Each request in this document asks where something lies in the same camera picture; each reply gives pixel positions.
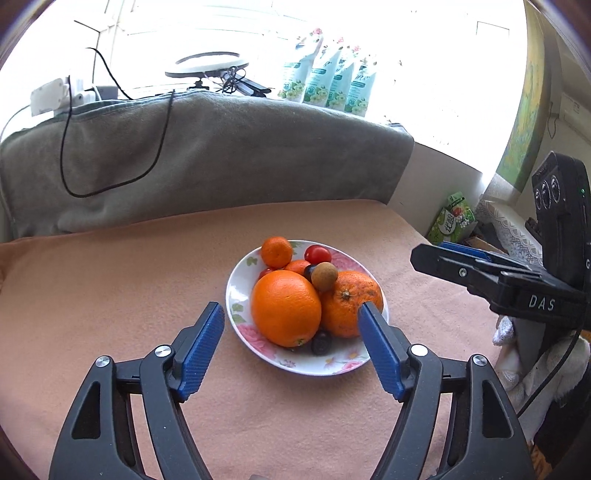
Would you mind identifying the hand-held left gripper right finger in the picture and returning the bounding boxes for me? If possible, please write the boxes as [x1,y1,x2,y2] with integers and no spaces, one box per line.
[358,301,536,480]

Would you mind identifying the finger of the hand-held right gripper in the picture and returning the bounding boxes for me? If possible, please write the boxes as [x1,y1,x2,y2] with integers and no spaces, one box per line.
[411,244,504,305]
[438,241,542,276]

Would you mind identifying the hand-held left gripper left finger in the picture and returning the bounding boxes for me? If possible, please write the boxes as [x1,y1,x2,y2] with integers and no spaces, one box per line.
[48,301,226,480]

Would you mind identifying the large spotted orange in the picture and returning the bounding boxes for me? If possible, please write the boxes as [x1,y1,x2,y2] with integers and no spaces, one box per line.
[320,270,384,339]

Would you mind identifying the floral white plate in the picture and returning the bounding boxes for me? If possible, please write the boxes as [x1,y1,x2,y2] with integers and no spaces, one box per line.
[225,239,390,376]

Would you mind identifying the large smooth orange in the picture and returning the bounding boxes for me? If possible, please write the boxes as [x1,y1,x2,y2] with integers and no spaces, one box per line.
[251,270,322,348]

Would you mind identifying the brown longan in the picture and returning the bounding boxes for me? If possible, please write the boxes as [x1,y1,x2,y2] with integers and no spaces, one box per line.
[311,261,338,292]

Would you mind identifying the person's right hand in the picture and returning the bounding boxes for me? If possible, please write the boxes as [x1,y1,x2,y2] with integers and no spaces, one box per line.
[492,316,591,403]

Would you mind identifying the red cardboard box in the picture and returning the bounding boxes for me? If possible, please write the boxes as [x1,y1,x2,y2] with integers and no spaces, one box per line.
[464,233,509,254]

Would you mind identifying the green carton box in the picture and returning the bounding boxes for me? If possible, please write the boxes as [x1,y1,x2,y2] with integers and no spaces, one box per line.
[426,191,477,245]

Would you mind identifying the white lace cloth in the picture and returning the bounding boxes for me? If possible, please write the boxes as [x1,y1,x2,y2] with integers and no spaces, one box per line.
[475,198,546,266]

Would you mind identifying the grey blanket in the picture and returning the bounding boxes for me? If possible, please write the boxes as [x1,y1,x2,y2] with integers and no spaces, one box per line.
[0,88,415,241]

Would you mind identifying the white power strip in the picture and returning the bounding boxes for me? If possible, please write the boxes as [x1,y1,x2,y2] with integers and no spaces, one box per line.
[30,78,100,116]

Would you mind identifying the wall poster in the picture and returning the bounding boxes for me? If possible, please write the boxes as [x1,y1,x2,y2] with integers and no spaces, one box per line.
[496,9,552,192]

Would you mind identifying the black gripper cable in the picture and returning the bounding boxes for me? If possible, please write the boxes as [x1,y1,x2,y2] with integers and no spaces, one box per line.
[517,330,583,416]

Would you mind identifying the black ring light clamp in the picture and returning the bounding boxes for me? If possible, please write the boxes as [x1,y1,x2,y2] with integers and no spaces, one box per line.
[189,66,269,99]

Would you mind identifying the white cable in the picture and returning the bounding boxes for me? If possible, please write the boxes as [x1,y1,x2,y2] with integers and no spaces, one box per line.
[0,104,33,144]

